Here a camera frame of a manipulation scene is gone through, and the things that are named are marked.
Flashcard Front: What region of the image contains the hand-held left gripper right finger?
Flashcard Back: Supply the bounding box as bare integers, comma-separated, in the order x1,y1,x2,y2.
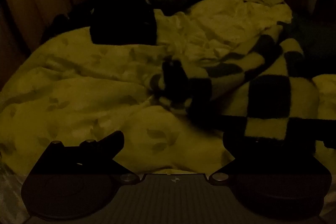
209,132,330,175

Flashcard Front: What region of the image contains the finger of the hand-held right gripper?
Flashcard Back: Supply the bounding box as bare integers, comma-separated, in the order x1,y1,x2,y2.
161,55,190,102

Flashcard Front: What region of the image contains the black cloth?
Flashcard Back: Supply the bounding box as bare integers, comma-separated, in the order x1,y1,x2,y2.
89,0,158,45

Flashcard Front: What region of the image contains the leaf print blanket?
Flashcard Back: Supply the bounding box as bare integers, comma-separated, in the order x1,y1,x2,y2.
0,26,237,174

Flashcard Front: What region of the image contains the white cloth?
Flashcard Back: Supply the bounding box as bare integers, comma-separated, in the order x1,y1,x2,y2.
312,74,336,121

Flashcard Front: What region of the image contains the black and cream checkered blanket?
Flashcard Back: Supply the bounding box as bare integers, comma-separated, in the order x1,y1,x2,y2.
151,27,319,141

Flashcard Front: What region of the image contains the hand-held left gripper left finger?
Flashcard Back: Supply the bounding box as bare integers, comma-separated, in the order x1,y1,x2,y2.
28,131,139,175

